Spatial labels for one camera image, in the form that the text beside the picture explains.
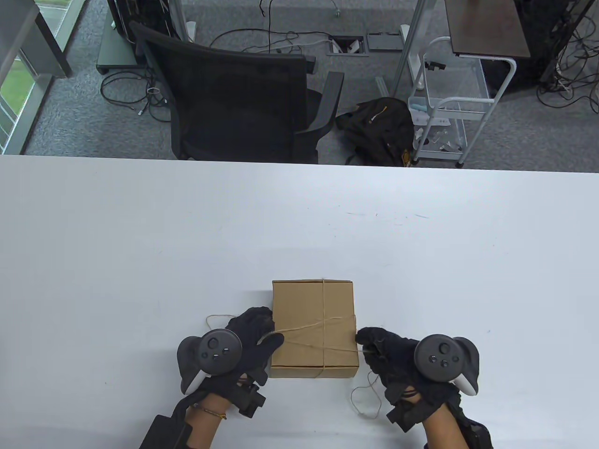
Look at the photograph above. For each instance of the person's left hand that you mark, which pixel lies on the person's left hand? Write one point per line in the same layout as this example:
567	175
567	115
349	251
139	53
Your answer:
255	336

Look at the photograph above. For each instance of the person's right hand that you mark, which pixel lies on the person's right hand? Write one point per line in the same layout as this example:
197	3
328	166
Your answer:
395	360

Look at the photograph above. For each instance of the brown cardboard box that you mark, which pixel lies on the brown cardboard box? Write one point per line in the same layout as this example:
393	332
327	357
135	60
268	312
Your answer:
299	304

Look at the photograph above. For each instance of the thin jute twine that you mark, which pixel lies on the thin jute twine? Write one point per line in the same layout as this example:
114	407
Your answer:
323	299

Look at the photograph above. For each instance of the person's left forearm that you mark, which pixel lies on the person's left forearm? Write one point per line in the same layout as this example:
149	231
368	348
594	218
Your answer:
208	428

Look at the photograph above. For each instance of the black forearm battery pack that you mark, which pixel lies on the black forearm battery pack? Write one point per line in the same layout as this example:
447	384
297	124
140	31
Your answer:
478	437
164	435

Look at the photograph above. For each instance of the person's right forearm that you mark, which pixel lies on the person's right forearm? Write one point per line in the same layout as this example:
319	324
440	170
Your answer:
444	432

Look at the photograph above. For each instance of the grey floor outlet box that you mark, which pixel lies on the grey floor outlet box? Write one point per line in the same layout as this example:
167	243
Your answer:
346	44

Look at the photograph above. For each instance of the grey and white hand controller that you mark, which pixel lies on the grey and white hand controller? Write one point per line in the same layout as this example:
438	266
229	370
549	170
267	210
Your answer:
215	351
442	355

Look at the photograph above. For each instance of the black backpack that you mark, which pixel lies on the black backpack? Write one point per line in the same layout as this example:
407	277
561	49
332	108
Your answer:
379	126

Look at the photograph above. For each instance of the black mesh office chair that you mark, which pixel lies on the black mesh office chair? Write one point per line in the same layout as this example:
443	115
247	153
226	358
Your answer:
234	103

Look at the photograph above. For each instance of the grey floor cover plate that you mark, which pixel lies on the grey floor cover plate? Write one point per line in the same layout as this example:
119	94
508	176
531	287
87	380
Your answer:
383	41

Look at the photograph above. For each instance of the black equipment rack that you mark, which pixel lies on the black equipment rack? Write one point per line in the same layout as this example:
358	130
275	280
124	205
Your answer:
140	14

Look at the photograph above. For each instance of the dark brown side table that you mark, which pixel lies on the dark brown side table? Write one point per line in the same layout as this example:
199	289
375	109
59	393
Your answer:
486	28

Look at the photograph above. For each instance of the grey stand base plate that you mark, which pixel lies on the grey stand base plate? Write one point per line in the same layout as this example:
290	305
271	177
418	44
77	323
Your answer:
117	51

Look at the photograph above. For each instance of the grey aluminium post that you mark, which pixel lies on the grey aluminium post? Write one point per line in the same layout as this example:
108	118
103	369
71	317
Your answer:
407	42

